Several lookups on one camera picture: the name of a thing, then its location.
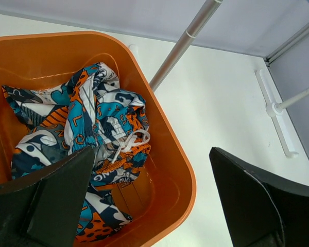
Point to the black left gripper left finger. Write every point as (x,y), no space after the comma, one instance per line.
(43,208)

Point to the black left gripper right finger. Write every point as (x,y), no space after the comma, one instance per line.
(260,207)

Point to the colourful patterned shorts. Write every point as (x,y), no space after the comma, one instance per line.
(90,110)

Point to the orange plastic basket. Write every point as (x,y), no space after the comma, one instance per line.
(163,195)

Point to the silver clothes rack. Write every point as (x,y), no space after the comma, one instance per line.
(274,109)

